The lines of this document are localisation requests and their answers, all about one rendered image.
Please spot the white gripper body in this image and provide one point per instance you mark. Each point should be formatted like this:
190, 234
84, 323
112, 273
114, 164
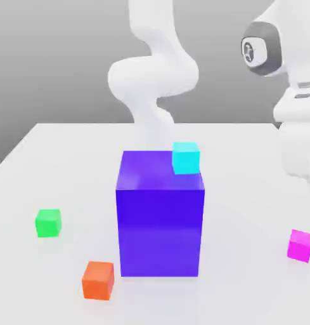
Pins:
300, 152

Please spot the small green cube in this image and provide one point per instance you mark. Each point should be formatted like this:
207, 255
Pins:
47, 224

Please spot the small cyan cube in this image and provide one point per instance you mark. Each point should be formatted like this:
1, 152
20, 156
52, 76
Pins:
186, 158

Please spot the small magenta cube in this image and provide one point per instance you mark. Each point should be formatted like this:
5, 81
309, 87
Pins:
299, 246

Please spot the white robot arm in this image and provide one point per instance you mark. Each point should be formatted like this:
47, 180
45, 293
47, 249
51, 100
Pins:
154, 76

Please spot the large purple box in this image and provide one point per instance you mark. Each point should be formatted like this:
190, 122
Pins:
159, 228

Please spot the small orange cube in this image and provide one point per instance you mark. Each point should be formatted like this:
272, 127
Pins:
97, 281

